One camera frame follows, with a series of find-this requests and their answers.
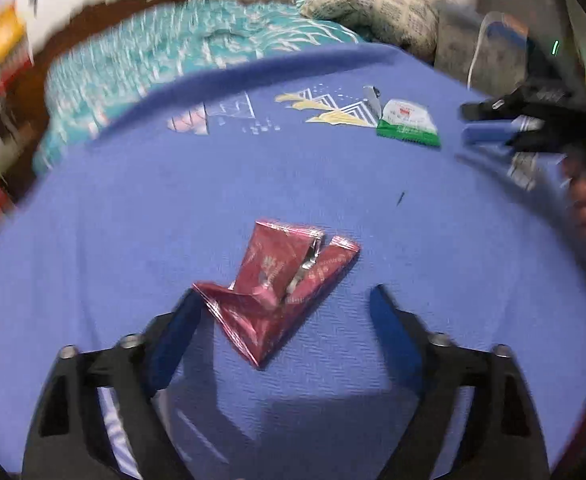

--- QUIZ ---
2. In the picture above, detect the clear plastic bag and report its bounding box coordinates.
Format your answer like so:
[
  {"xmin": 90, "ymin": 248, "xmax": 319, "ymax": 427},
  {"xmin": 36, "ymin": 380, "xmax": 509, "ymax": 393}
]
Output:
[{"xmin": 438, "ymin": 0, "xmax": 586, "ymax": 291}]

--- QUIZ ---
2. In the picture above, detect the carved wooden headboard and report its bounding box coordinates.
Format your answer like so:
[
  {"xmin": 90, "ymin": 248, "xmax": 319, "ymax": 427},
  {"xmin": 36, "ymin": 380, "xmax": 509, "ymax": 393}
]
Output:
[{"xmin": 0, "ymin": 0, "xmax": 189, "ymax": 201}]

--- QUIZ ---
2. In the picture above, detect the patterned pillow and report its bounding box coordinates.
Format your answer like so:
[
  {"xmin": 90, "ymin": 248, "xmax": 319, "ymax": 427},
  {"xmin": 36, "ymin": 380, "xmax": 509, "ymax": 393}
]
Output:
[{"xmin": 298, "ymin": 0, "xmax": 441, "ymax": 61}]

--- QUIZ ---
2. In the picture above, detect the red yellow wall calendar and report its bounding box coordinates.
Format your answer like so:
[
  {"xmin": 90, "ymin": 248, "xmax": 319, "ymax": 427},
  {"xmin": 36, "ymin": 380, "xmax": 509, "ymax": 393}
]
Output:
[{"xmin": 0, "ymin": 2, "xmax": 36, "ymax": 96}]

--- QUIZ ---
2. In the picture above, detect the small silver wrapper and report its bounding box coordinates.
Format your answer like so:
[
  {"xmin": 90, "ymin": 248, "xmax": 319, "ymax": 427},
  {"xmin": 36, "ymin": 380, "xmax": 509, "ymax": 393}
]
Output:
[{"xmin": 363, "ymin": 85, "xmax": 384, "ymax": 116}]

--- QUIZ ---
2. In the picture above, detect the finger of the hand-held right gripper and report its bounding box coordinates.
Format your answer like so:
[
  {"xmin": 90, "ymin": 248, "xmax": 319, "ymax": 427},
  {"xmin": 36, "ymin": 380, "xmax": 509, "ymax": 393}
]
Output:
[
  {"xmin": 462, "ymin": 122, "xmax": 520, "ymax": 150},
  {"xmin": 460, "ymin": 92, "xmax": 524, "ymax": 122}
]

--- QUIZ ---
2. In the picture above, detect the clear storage box blue handle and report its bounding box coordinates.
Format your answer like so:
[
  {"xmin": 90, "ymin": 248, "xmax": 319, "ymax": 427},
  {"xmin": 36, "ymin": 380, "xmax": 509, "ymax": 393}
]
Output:
[{"xmin": 435, "ymin": 0, "xmax": 539, "ymax": 91}]

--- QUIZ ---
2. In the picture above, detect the blue printed tablecloth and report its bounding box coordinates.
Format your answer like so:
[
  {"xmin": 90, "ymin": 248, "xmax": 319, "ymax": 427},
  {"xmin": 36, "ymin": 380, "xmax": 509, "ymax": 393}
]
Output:
[{"xmin": 0, "ymin": 42, "xmax": 586, "ymax": 480}]

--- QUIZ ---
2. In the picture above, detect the teal patterned blanket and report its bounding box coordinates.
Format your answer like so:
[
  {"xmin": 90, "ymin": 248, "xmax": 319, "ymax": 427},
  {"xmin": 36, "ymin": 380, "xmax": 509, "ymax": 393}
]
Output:
[{"xmin": 33, "ymin": 0, "xmax": 369, "ymax": 176}]

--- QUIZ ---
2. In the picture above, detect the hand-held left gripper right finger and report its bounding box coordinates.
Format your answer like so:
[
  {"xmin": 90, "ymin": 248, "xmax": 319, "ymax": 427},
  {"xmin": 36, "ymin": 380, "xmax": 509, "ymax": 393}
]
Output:
[{"xmin": 369, "ymin": 284, "xmax": 554, "ymax": 480}]

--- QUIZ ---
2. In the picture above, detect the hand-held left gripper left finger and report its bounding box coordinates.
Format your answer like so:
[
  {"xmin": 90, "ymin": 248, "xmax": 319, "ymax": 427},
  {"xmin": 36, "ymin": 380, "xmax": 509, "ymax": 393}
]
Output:
[{"xmin": 23, "ymin": 290, "xmax": 209, "ymax": 480}]

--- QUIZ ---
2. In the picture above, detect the white green snack packet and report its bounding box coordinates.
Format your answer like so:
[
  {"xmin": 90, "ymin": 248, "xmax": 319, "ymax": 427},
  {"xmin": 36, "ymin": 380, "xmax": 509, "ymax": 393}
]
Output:
[{"xmin": 376, "ymin": 98, "xmax": 442, "ymax": 149}]

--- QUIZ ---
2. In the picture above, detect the dark red foil wrapper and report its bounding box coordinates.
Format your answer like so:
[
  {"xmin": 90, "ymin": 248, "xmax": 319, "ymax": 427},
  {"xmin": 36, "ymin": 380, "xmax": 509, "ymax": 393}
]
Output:
[{"xmin": 192, "ymin": 218, "xmax": 361, "ymax": 371}]

